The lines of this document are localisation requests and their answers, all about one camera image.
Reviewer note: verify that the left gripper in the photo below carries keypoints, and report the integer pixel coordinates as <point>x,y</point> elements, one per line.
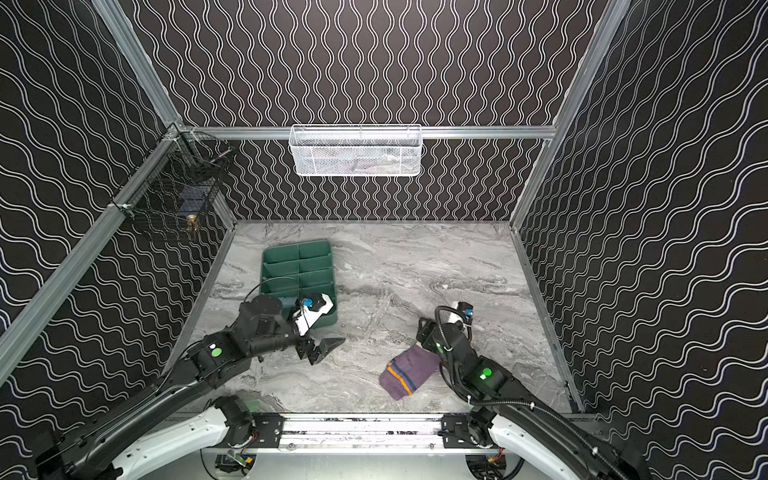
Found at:
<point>306,348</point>

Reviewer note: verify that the small brass object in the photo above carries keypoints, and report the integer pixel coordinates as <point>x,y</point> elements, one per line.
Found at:
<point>192,223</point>

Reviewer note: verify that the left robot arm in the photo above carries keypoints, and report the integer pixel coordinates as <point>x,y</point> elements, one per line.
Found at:
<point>128,443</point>

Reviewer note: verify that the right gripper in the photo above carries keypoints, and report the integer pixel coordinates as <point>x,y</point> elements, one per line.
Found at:
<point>429,337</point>

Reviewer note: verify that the purple striped sock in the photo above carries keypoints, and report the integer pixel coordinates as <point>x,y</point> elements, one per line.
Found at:
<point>405,373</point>

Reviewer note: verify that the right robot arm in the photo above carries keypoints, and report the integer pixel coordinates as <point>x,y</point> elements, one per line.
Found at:
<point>506,414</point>

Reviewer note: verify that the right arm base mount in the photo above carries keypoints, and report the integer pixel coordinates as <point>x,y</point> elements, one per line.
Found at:
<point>465,431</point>

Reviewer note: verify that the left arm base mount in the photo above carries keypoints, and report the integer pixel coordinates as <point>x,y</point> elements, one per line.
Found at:
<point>264,430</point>

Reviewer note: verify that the black wire basket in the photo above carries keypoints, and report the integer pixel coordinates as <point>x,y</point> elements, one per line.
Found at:
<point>186,181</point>

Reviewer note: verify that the white wire basket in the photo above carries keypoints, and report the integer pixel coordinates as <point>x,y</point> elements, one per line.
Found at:
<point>356,150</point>

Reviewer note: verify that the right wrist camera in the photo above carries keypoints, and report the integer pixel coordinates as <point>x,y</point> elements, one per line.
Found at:
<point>463,313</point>

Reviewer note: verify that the green compartment tray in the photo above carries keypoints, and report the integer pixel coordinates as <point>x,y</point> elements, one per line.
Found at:
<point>298,270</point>

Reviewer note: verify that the aluminium front rail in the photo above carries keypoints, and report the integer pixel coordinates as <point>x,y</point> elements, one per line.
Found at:
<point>374,433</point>

